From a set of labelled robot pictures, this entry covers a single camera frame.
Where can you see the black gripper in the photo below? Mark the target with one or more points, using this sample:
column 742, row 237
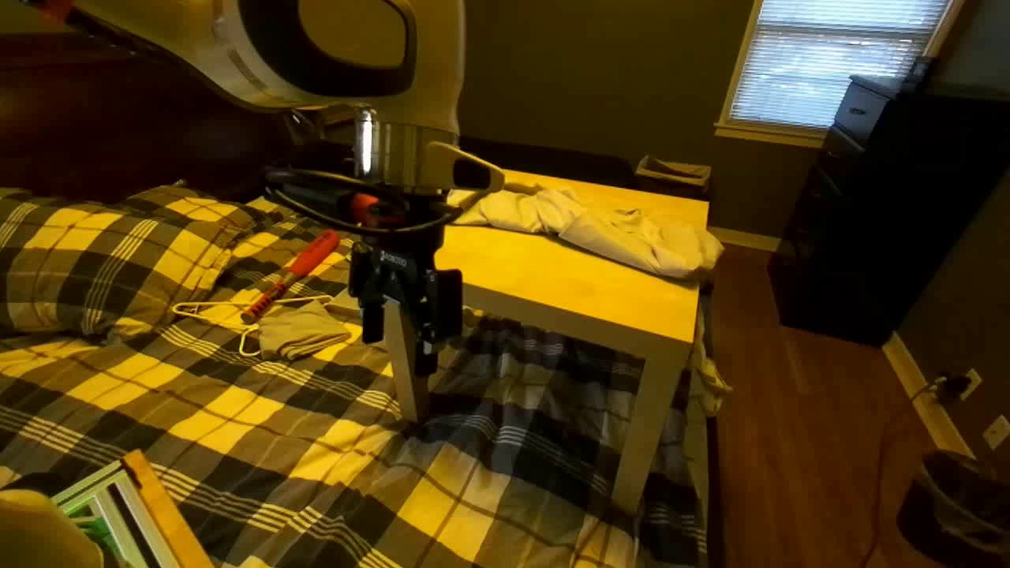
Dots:
column 404, row 278

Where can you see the light grey cloth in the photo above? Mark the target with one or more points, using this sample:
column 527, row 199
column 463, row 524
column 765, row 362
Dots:
column 633, row 235

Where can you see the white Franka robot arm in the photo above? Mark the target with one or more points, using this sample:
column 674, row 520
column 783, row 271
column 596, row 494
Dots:
column 422, row 64

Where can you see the grey face mask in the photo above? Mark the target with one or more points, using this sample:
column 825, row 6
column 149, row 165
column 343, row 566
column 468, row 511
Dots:
column 300, row 330

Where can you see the yellow black plaid bedspread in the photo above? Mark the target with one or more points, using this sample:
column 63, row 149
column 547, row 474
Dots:
column 263, row 442

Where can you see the light wooden side table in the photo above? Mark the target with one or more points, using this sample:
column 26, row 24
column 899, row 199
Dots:
column 580, row 285

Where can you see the plaid pillow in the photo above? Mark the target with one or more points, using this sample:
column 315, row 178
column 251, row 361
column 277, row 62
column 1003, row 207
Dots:
column 97, row 252

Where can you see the dark futon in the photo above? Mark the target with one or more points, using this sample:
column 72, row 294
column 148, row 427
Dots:
column 115, row 114

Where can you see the white rounded object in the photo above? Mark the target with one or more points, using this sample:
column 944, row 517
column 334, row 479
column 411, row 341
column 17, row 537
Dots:
column 35, row 531

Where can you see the white framed window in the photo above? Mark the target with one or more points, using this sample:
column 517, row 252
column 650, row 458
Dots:
column 821, row 64

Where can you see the black dresser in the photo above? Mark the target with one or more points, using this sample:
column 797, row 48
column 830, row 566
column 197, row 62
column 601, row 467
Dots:
column 895, row 208

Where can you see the black trash bin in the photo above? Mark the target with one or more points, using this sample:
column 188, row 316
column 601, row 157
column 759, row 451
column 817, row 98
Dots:
column 959, row 516

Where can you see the green box with wooden frame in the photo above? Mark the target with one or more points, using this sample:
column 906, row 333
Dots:
column 137, row 516

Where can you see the white wall plate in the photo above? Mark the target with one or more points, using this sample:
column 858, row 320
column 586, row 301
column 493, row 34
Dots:
column 1000, row 430

